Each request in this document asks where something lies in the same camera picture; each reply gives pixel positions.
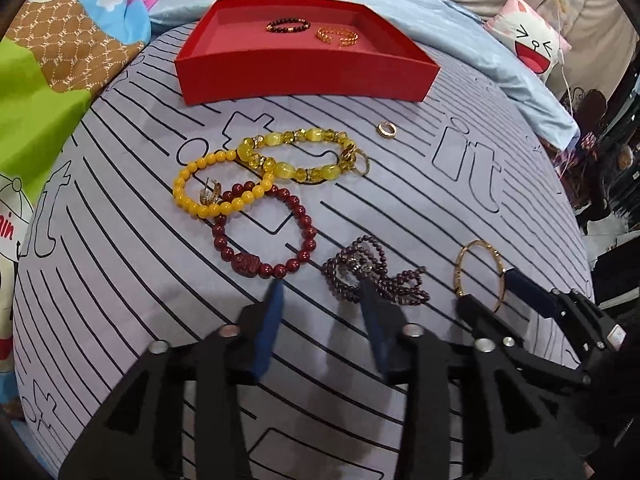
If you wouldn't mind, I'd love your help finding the garnet bead bracelet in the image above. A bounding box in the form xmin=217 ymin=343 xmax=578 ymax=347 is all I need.
xmin=324 ymin=235 xmax=432 ymax=307

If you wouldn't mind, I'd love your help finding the gold link bracelet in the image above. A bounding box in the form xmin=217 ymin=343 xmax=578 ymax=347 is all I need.
xmin=315 ymin=26 xmax=358 ymax=47

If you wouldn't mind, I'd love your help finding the dark beaded bracelet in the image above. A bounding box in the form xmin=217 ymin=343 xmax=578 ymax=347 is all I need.
xmin=265 ymin=17 xmax=312 ymax=35

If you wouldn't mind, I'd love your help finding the red bead bracelet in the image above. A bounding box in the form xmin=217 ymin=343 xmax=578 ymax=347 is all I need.
xmin=211 ymin=182 xmax=319 ymax=278

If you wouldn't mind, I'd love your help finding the opaque yellow bead bracelet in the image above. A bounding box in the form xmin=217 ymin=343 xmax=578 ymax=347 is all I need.
xmin=172 ymin=149 xmax=276 ymax=219

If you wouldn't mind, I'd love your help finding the gold hoop earring with post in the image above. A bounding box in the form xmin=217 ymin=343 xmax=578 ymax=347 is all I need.
xmin=199 ymin=177 xmax=223 ymax=206

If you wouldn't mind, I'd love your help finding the colourful cartoon quilt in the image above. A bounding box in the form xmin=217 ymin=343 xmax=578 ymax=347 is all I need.
xmin=0 ymin=0 xmax=173 ymax=411

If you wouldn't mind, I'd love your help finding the white rabbit face cushion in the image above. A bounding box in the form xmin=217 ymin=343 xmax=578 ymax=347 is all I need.
xmin=482 ymin=0 xmax=571 ymax=83

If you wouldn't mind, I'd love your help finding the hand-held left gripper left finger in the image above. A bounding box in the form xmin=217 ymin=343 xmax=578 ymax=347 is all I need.
xmin=59 ymin=280 xmax=287 ymax=480

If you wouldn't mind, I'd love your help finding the dark wooden chair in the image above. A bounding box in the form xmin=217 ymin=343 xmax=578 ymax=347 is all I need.
xmin=570 ymin=87 xmax=610 ymax=128

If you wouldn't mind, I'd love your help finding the gold bangle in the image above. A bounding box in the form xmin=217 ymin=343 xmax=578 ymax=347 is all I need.
xmin=452 ymin=240 xmax=508 ymax=313

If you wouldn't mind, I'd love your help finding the translucent yellow bead bracelet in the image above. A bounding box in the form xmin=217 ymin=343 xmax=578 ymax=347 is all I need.
xmin=235 ymin=129 xmax=358 ymax=186

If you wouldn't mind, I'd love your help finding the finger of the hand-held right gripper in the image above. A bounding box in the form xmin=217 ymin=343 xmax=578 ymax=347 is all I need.
xmin=455 ymin=294 xmax=591 ymax=392
xmin=504 ymin=269 xmax=576 ymax=322

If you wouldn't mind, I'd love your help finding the red cardboard tray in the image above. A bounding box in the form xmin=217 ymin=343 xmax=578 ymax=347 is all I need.
xmin=174 ymin=0 xmax=442 ymax=107

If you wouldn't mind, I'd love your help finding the light blue pillow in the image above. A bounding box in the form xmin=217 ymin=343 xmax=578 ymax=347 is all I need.
xmin=147 ymin=0 xmax=576 ymax=151

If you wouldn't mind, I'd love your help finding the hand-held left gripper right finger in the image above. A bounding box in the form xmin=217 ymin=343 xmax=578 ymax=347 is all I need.
xmin=361 ymin=280 xmax=588 ymax=480

